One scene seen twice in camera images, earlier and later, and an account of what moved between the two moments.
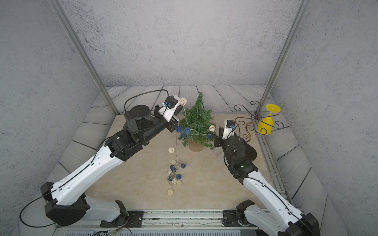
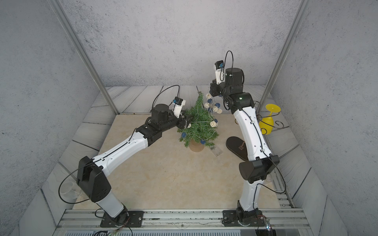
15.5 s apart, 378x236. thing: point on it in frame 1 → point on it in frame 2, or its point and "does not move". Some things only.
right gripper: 218,143 → 214,88
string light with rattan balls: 173,178 → 212,106
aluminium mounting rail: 170,220 does not move
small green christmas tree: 197,129 does not move
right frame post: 301,7 does not move
